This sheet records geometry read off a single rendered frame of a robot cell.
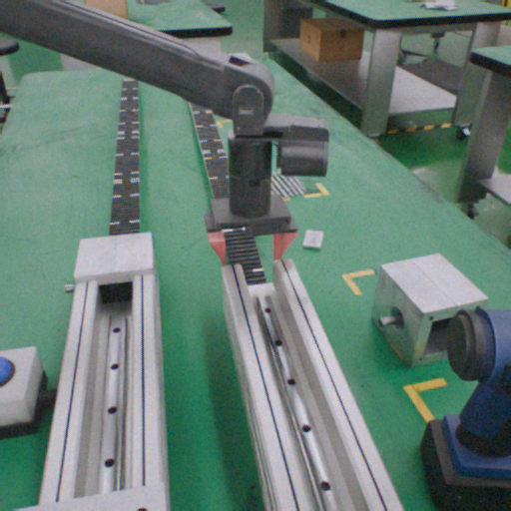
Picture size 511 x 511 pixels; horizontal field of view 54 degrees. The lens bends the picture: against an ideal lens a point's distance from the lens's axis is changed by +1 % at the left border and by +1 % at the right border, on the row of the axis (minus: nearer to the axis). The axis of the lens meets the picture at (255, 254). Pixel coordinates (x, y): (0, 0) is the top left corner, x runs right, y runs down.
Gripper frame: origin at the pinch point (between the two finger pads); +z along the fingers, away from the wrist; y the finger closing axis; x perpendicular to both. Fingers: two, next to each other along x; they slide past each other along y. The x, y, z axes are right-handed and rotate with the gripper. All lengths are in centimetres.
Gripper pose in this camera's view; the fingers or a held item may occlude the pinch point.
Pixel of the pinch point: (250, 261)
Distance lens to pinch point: 72.6
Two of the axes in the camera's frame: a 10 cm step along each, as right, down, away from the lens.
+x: -2.0, -5.6, 8.1
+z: 0.0, 8.2, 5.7
